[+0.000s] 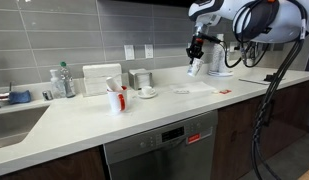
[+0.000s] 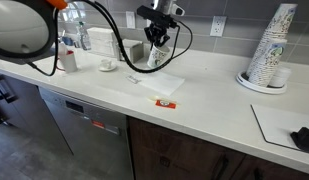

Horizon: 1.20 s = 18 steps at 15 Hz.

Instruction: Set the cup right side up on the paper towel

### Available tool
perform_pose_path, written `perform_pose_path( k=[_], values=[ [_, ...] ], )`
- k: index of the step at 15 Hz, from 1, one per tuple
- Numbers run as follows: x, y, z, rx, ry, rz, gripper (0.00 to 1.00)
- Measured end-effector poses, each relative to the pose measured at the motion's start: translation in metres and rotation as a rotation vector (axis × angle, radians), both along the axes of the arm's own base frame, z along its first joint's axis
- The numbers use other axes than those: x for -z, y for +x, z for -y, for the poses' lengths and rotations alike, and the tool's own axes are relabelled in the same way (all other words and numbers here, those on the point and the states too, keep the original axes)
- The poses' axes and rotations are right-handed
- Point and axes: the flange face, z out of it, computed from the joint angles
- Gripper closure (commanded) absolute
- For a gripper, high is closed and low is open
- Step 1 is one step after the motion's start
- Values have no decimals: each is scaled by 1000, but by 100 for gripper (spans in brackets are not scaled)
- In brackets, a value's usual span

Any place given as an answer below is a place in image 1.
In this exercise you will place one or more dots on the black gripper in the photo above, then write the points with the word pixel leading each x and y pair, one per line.
pixel 197 41

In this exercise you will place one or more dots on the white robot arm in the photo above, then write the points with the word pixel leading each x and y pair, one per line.
pixel 287 23

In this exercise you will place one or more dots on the small white espresso cup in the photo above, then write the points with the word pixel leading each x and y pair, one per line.
pixel 147 90

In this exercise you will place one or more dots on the short stack of paper cups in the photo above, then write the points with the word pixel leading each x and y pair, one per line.
pixel 224 63

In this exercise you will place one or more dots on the round white tray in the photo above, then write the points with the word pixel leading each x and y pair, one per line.
pixel 222 74

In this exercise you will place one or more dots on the small clear plastic packet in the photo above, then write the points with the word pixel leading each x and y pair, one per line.
pixel 181 91

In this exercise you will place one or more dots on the red sauce packet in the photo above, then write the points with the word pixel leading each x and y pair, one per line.
pixel 225 91

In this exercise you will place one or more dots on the metal napkin dispenser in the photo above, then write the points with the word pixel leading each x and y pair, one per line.
pixel 140 79

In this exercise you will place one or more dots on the small white saucer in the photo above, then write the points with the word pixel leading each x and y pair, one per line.
pixel 146 96

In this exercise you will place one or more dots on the white flat mat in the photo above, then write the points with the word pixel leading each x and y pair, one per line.
pixel 254 80

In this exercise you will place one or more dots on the black object on mat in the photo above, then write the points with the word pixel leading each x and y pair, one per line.
pixel 270 77

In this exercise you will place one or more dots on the white object inside mug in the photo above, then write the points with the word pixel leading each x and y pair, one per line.
pixel 112 83

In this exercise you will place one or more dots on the stack of folded paper towels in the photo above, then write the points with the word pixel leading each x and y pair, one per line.
pixel 99 76

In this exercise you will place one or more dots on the stainless steel dishwasher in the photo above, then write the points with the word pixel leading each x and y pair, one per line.
pixel 160 153

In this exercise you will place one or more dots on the plastic bottle green cap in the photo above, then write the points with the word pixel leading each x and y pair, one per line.
pixel 68 83

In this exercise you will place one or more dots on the clear soap bottle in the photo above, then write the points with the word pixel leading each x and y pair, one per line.
pixel 56 85

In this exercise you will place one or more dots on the small metal can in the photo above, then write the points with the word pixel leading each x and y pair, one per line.
pixel 47 95

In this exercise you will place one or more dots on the blue sponge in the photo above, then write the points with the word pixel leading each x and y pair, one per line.
pixel 19 97

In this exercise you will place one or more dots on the kitchen sink basin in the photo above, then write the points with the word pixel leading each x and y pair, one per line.
pixel 14 125

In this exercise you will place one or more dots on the chrome faucet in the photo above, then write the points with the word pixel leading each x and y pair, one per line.
pixel 0 98

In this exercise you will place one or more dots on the white wall outlet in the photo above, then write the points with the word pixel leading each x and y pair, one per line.
pixel 149 51

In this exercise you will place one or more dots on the white wall switch plate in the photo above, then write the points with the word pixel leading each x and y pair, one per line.
pixel 129 52

